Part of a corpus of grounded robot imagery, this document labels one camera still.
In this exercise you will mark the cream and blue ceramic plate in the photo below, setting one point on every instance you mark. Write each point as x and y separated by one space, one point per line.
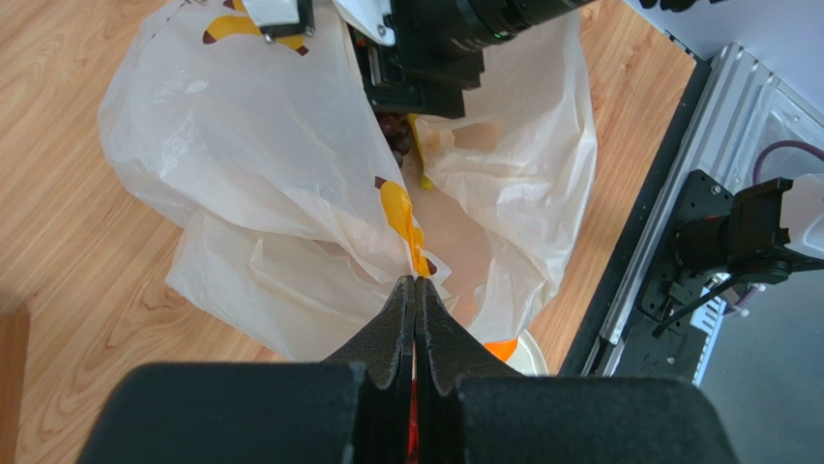
528 358

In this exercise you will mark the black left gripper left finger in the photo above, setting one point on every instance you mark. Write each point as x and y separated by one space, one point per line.
349 408

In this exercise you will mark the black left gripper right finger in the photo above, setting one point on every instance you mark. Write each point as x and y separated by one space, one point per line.
473 408

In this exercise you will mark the yellow fake banana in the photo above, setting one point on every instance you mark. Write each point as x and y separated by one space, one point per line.
425 181

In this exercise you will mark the orange fake tangerine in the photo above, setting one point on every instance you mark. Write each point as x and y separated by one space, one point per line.
502 350

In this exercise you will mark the translucent white plastic bag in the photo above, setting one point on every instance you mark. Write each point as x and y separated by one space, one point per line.
297 220

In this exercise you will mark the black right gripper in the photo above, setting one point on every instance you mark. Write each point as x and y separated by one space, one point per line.
424 71

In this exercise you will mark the dark fake grape bunch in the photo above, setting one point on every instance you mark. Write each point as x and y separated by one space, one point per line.
398 133

